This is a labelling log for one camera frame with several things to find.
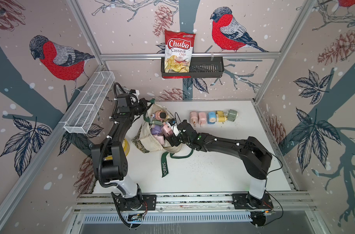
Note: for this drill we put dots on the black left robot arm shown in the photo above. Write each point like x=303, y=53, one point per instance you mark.
x=110, y=164

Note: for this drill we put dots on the cream green-handled tote bag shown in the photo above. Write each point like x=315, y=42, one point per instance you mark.
x=148, y=143

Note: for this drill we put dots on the pink square pencil sharpener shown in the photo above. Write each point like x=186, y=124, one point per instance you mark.
x=167, y=130

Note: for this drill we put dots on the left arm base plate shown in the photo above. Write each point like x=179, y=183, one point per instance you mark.
x=137, y=204

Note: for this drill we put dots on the green pencil sharpener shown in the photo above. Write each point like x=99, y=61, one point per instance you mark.
x=232, y=115

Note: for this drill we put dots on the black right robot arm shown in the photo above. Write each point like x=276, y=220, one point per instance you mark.
x=255, y=157

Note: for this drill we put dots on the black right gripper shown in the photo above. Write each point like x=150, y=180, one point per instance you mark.
x=171, y=140

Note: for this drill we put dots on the white wire mesh shelf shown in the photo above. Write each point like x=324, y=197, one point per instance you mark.
x=86, y=110

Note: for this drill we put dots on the black wire wall basket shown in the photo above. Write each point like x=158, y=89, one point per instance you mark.
x=200, y=67

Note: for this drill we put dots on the yellow bowl with buns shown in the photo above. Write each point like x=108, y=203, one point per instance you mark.
x=126, y=148

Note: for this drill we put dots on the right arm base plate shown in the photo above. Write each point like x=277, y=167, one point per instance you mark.
x=244, y=201

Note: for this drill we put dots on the red Chuba cassava chips bag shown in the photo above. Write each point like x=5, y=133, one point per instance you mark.
x=178, y=54

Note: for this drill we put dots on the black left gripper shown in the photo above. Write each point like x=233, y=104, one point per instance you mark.
x=142, y=102

